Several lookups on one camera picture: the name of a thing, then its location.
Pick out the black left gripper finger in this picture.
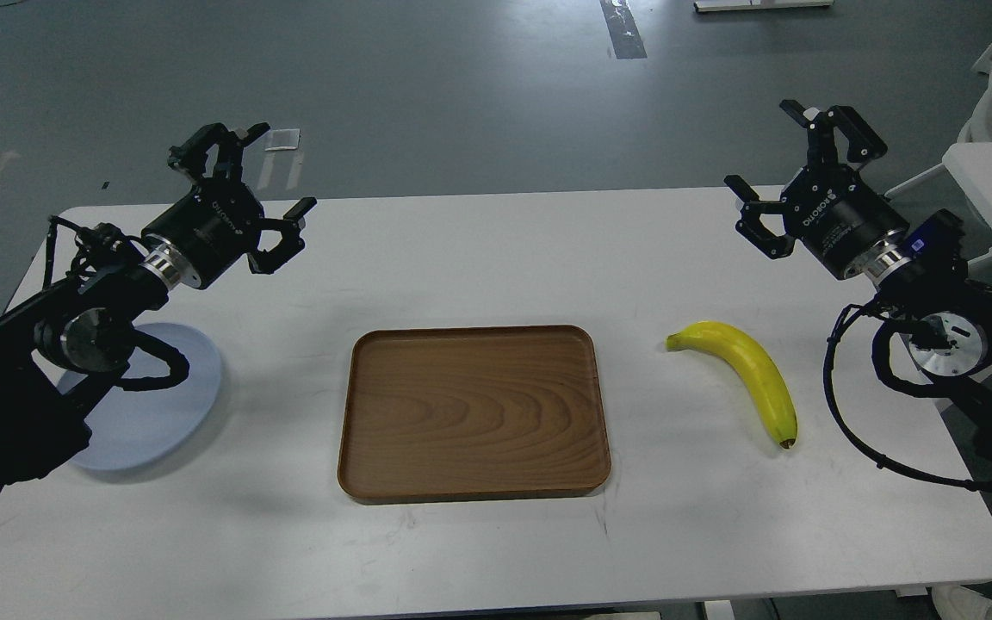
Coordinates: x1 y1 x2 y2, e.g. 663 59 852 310
168 122 270 183
247 197 318 275

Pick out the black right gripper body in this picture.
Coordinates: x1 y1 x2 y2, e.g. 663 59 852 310
782 164 908 280

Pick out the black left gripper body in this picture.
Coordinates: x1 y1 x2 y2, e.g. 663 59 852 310
143 179 264 289

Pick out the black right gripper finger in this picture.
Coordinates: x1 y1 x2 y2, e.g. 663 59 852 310
724 174 802 260
779 99 887 168

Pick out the yellow banana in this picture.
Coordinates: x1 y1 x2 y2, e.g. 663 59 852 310
664 320 798 449

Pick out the light blue plate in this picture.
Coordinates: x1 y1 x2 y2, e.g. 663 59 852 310
68 322 224 474

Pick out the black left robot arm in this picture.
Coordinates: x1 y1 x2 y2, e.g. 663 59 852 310
0 122 316 492

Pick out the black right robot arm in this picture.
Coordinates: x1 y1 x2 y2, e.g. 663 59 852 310
725 99 992 493

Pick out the brown wooden tray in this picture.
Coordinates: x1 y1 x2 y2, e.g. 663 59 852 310
336 325 611 504

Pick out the white shoe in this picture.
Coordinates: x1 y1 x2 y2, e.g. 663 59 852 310
930 586 992 619

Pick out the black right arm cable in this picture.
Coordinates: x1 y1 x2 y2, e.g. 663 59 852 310
823 301 992 497

